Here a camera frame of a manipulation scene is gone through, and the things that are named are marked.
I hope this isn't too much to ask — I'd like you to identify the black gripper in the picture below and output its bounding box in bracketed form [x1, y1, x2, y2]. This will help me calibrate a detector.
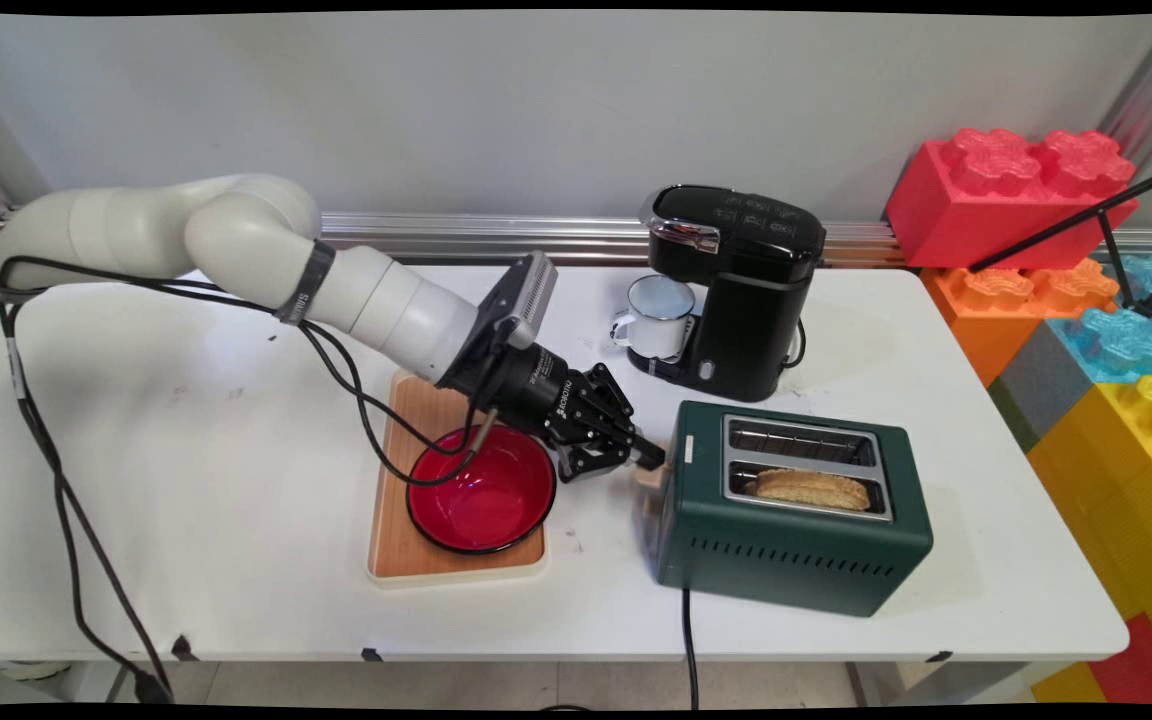
[441, 343, 666, 484]

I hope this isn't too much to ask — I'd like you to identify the white enamel mug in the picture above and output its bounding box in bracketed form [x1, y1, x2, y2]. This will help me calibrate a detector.
[609, 274, 698, 362]

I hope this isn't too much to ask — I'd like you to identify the red bowl with black rim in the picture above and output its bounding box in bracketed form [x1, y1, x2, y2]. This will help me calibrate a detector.
[406, 423, 558, 557]

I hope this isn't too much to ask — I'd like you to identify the black coffee machine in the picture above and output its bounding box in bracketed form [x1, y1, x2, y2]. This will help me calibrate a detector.
[626, 184, 828, 404]

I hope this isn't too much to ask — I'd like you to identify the toasted bread slice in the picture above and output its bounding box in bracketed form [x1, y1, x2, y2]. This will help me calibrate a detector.
[744, 468, 873, 513]

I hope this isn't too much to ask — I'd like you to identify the dark green toaster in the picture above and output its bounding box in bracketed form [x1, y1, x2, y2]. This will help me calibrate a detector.
[648, 400, 935, 619]

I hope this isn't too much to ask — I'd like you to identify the light wooden tray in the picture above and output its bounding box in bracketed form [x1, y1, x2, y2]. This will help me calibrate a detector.
[367, 369, 549, 587]

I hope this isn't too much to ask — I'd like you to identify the big orange toy block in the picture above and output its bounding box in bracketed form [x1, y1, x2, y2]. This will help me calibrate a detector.
[920, 257, 1121, 388]

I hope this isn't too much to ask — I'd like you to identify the big grey toy block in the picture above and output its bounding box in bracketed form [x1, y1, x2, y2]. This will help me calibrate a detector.
[987, 320, 1079, 453]

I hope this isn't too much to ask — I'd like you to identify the big red toy block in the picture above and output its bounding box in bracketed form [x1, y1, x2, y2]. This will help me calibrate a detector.
[884, 127, 1141, 271]

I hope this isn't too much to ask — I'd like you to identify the big blue toy block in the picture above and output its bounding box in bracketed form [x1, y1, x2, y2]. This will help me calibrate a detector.
[1101, 252, 1152, 321]
[1046, 307, 1152, 386]

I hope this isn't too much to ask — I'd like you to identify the big yellow toy block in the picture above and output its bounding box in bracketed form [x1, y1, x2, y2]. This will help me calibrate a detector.
[1026, 374, 1152, 681]

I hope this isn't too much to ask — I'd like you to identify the black tripod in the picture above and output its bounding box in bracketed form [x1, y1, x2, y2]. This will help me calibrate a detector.
[968, 159, 1152, 327]

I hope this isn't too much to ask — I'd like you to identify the grey finned wrist camera box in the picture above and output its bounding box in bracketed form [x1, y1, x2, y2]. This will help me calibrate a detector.
[479, 250, 559, 353]

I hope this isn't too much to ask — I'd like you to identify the aluminium rail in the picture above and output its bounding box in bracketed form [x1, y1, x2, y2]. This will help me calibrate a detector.
[319, 211, 1152, 268]

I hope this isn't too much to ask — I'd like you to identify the black toaster power cable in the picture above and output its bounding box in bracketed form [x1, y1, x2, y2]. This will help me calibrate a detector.
[680, 588, 703, 711]

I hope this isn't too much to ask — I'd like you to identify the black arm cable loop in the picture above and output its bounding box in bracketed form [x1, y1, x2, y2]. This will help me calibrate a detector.
[0, 255, 499, 488]

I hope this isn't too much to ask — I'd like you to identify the black velcro strap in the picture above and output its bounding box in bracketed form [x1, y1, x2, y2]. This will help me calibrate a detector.
[273, 239, 338, 327]

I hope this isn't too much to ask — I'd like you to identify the black cable to floor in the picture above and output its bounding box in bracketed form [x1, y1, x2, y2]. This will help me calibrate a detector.
[0, 230, 175, 703]

